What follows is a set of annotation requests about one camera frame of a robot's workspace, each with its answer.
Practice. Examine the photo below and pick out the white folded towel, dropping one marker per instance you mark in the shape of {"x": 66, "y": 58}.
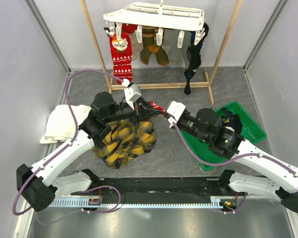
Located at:
{"x": 60, "y": 125}

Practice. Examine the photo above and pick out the light blue cable duct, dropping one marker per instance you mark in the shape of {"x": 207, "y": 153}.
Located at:
{"x": 69, "y": 202}

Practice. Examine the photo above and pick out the beige sock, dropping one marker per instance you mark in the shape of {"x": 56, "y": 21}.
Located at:
{"x": 136, "y": 46}

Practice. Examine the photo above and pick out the olive orange sock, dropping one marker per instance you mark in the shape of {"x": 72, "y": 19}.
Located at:
{"x": 160, "y": 54}
{"x": 148, "y": 41}

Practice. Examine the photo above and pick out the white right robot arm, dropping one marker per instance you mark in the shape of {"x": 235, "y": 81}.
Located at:
{"x": 279, "y": 180}

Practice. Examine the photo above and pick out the grey sock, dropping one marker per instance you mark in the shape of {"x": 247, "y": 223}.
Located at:
{"x": 176, "y": 56}

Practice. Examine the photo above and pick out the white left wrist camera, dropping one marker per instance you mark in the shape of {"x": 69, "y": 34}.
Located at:
{"x": 132, "y": 94}

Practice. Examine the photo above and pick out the black blue sport sock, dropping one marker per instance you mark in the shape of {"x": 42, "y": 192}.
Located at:
{"x": 193, "y": 54}

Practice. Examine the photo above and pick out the white plastic clip hanger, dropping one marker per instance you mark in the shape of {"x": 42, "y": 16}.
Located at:
{"x": 160, "y": 16}

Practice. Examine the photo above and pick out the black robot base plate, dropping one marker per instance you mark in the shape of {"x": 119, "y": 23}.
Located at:
{"x": 146, "y": 190}

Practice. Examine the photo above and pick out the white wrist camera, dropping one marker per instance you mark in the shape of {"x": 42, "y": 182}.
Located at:
{"x": 174, "y": 112}
{"x": 132, "y": 94}

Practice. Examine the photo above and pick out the red candy cane sock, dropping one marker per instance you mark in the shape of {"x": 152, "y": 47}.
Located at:
{"x": 156, "y": 106}
{"x": 129, "y": 28}

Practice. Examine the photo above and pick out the red cat face sock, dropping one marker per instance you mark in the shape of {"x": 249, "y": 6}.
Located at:
{"x": 121, "y": 54}

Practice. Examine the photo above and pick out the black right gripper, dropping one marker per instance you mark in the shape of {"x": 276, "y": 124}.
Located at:
{"x": 178, "y": 122}

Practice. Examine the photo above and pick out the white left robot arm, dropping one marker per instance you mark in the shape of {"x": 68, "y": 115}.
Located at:
{"x": 39, "y": 184}

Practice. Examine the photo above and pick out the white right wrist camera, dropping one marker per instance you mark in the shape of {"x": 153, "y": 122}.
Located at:
{"x": 174, "y": 112}

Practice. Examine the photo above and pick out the navy santa sock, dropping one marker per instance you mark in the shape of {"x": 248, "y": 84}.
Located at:
{"x": 231, "y": 120}

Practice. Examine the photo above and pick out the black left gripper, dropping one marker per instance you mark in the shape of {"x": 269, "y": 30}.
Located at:
{"x": 145, "y": 117}

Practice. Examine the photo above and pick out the yellow black plaid cloth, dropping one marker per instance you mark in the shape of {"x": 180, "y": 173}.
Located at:
{"x": 126, "y": 140}

